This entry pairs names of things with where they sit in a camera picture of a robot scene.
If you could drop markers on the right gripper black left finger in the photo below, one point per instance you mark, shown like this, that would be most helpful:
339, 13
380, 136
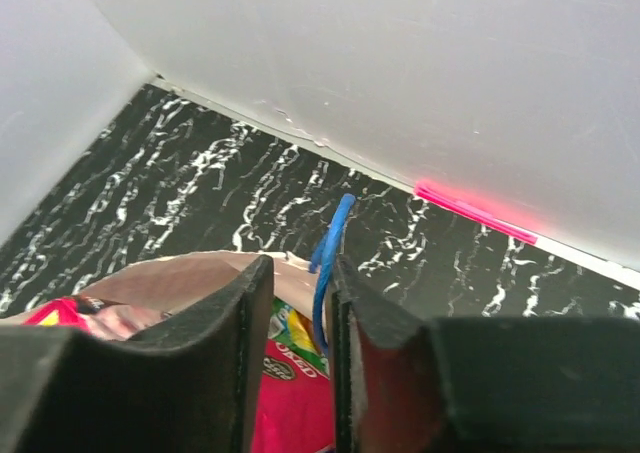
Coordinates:
188, 384

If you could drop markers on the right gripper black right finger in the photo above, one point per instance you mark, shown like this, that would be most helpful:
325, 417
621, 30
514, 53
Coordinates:
470, 384

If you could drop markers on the checkered paper bag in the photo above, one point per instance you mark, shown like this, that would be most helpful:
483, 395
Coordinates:
142, 294

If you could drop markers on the pink snack bag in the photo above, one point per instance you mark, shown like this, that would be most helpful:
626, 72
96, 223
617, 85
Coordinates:
294, 412

